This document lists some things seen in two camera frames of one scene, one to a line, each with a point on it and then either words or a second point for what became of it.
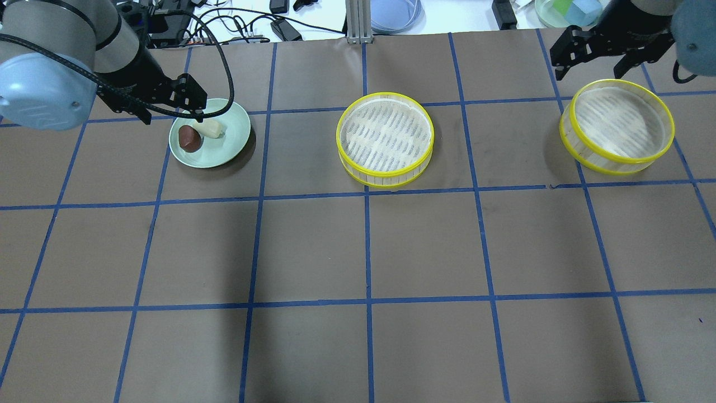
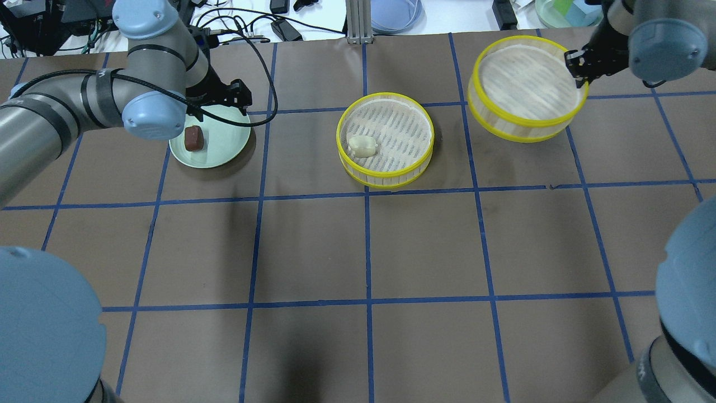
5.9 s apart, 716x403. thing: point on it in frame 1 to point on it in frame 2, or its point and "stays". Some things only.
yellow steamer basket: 616,127 to 521,89
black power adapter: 286,32 stays
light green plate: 214,152 stays
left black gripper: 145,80 to 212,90
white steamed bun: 210,127 to 362,146
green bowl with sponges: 566,13 stays
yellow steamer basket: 384,140 stays
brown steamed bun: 189,139 stays
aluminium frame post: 358,14 stays
